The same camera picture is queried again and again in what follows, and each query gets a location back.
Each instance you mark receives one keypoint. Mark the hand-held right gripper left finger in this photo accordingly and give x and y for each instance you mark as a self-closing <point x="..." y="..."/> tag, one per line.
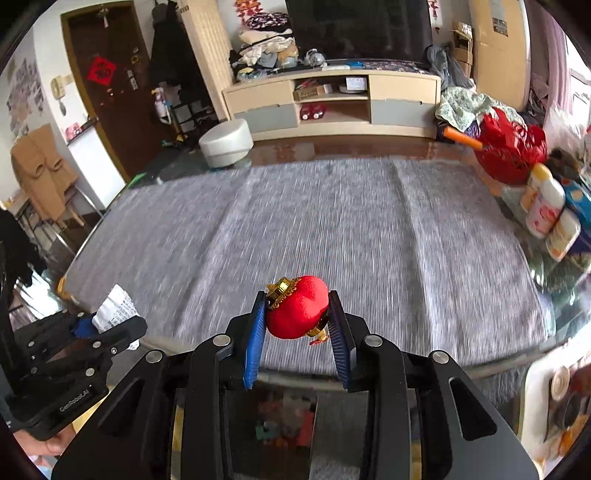
<point x="256" y="341"/>

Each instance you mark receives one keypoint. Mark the black hanging coat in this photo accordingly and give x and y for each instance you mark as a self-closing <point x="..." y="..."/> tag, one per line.
<point x="168" y="41"/>

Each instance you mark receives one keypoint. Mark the cream television stand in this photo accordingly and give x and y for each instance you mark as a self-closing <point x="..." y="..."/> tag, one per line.
<point x="263" y="94"/>

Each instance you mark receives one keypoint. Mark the black garment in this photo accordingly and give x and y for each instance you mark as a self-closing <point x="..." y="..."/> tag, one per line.
<point x="16" y="249"/>

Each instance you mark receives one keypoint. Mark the brown door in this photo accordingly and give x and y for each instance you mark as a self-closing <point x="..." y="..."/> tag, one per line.
<point x="115" y="120"/>

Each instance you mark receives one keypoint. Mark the cardboard box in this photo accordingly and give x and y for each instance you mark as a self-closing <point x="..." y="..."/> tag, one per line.
<point x="463" y="46"/>

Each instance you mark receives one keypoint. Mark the grey tablecloth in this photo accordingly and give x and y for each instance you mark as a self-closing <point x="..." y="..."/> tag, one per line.
<point x="323" y="221"/>

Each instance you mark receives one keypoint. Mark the red plastic basket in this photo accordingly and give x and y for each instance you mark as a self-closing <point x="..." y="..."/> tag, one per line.
<point x="508" y="147"/>

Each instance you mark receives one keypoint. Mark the red lantern ornament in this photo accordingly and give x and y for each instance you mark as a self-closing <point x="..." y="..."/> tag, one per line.
<point x="295" y="309"/>

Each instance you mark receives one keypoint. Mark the floral cloth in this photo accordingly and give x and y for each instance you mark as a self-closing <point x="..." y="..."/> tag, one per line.
<point x="466" y="106"/>

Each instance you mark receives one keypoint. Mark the white printed paper packet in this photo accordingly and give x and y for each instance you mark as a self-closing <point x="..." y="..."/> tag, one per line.
<point x="115" y="309"/>

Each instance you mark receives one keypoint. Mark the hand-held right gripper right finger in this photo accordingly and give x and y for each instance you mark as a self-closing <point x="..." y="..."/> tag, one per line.
<point x="341" y="346"/>

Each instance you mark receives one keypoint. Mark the blue box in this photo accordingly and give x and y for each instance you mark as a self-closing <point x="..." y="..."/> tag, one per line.
<point x="579" y="198"/>

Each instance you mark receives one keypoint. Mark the black television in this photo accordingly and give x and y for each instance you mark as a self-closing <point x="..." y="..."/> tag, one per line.
<point x="360" y="27"/>

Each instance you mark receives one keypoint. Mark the white wall intercom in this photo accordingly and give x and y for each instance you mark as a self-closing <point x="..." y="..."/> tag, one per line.
<point x="61" y="87"/>

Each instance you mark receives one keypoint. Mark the pile of clothes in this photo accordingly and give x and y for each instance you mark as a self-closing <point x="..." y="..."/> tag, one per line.
<point x="263" y="46"/>

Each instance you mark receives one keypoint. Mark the person's left hand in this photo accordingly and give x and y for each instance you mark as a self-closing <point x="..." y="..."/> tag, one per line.
<point x="51" y="445"/>

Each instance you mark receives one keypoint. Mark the cream wicker screen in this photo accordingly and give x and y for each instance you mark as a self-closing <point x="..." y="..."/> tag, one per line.
<point x="203" y="50"/>

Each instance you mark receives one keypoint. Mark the red door decoration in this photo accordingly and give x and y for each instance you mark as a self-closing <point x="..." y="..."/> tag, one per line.
<point x="102" y="71"/>

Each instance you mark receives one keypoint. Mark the orange plastic stick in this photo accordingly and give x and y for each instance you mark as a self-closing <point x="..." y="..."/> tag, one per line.
<point x="461" y="137"/>

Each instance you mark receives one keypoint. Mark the white pink lotion bottle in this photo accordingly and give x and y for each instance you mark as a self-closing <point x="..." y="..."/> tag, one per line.
<point x="545" y="203"/>

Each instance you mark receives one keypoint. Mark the beige coat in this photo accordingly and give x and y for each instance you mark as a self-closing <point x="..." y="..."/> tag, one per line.
<point x="41" y="170"/>

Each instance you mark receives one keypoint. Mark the white yellow lotion bottle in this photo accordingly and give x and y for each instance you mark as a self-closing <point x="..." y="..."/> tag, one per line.
<point x="563" y="235"/>

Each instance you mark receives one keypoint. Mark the wall photos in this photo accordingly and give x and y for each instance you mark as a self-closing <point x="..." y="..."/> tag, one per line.
<point x="25" y="97"/>

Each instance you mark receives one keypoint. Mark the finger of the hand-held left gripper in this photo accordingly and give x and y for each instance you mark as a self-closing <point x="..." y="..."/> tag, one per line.
<point x="120" y="337"/>
<point x="83" y="325"/>

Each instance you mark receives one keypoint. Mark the white round stool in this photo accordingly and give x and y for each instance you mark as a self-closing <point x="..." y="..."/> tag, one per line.
<point x="226" y="143"/>

